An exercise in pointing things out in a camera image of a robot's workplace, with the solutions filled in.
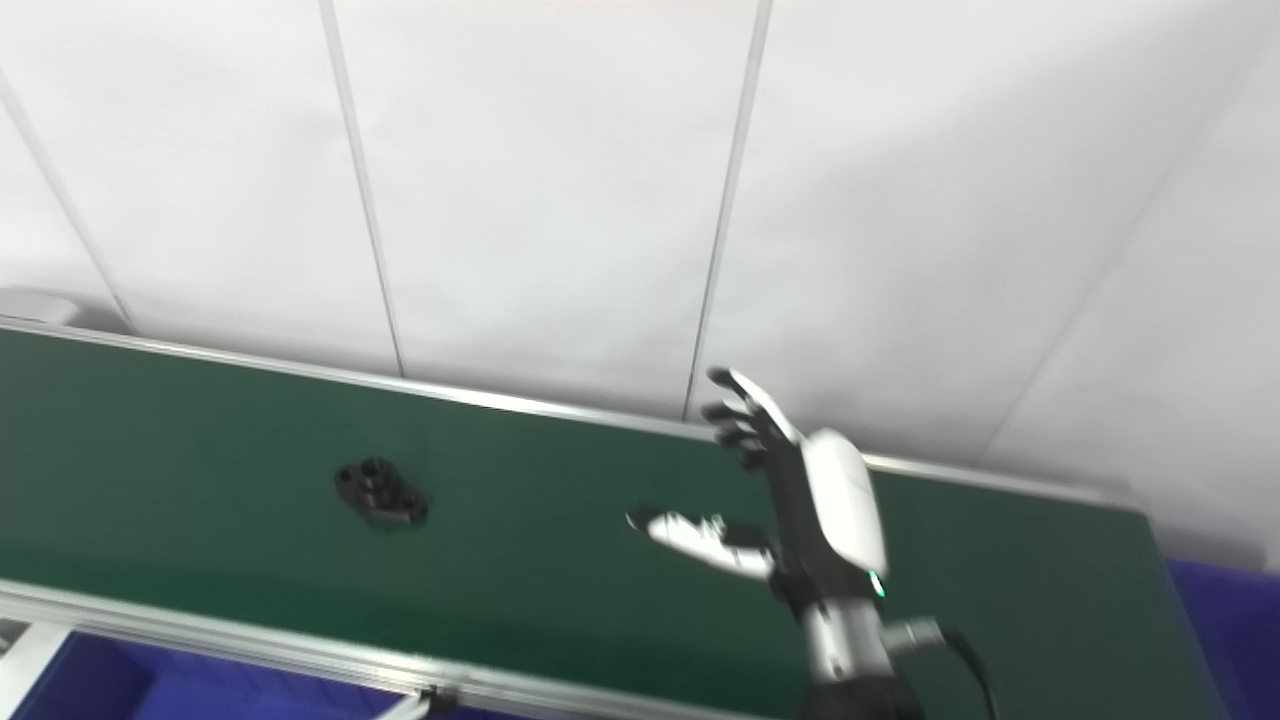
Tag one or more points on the white conveyor end cover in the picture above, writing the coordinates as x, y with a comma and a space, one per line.
35, 306

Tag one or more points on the green conveyor belt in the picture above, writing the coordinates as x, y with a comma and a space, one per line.
200, 480

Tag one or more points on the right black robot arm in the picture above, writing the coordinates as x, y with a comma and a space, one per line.
850, 660

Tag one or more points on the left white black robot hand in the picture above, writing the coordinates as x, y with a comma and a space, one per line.
412, 708

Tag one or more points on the blue plastic bin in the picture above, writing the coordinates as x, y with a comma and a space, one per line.
150, 690
200, 634
1240, 650

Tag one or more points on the aluminium conveyor side rail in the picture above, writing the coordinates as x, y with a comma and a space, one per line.
300, 367

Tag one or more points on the white conveyor support leg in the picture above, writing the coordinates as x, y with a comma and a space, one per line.
30, 640

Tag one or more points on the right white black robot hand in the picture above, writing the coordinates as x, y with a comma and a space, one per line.
840, 500

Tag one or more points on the black metal part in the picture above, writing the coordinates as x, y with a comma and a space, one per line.
382, 494

